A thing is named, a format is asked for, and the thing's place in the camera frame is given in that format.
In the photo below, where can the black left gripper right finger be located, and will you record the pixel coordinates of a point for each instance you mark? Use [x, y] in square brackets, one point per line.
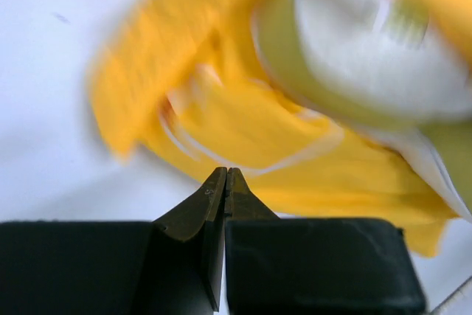
[313, 265]

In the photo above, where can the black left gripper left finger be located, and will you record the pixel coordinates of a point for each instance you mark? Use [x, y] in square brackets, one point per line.
[172, 265]

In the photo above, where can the yellow pillowcase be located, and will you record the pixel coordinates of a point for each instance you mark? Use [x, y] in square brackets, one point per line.
[182, 78]

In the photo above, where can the cream quilted pillow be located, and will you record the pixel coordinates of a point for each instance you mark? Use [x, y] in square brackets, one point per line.
[383, 68]

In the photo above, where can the aluminium table frame rail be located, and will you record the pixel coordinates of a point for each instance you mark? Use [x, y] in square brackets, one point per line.
[458, 302]

